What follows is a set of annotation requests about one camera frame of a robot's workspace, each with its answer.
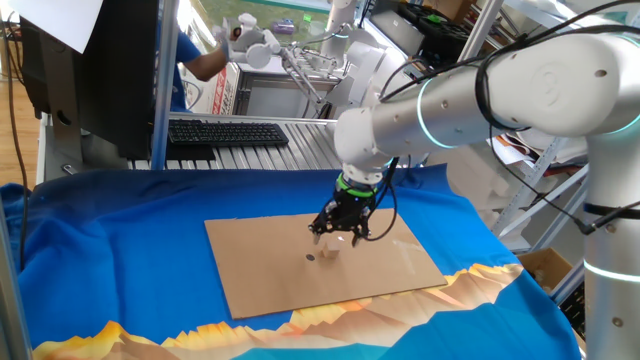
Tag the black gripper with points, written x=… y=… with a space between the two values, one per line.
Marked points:
x=347 y=210

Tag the grey metal cabinet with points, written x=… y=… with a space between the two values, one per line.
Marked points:
x=270 y=97

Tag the brown cardboard sheet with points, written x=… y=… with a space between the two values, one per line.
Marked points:
x=300 y=280

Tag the black mouse pad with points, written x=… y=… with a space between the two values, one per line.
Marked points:
x=190 y=151

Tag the small wooden block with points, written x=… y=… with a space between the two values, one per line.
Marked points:
x=331 y=247

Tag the person in blue shirt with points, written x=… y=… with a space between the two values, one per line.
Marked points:
x=182 y=65

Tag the clear tape strip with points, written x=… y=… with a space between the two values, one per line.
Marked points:
x=407 y=252

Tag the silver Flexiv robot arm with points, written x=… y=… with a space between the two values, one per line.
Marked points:
x=550 y=90

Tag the white metal shelf rack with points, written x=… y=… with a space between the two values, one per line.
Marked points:
x=537 y=185

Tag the blue mountain print cloth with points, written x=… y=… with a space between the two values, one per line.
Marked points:
x=100 y=250

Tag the black computer monitor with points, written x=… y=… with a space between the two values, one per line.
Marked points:
x=115 y=75

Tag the bare person forearm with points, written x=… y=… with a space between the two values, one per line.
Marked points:
x=207 y=65

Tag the black plastic crate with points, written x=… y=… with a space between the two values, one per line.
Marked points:
x=577 y=310

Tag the black keyboard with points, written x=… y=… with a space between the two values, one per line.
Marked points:
x=225 y=134

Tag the white paper sheet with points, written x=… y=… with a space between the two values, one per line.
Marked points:
x=60 y=20

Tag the white haptic device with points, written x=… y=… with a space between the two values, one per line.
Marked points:
x=360 y=70

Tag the red white printed board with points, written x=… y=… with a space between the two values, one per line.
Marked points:
x=223 y=95

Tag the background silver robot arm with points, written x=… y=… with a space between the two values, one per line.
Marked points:
x=340 y=20

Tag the brown cardboard box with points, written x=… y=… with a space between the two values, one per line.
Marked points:
x=545 y=265

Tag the loose paper sheets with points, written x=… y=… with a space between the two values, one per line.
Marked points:
x=520 y=147

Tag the aluminium frame post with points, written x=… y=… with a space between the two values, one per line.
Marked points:
x=165 y=75
x=570 y=282
x=12 y=300
x=480 y=30

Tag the bare person hand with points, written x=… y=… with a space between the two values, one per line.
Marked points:
x=223 y=45

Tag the white foam block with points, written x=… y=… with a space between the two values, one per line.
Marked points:
x=475 y=180

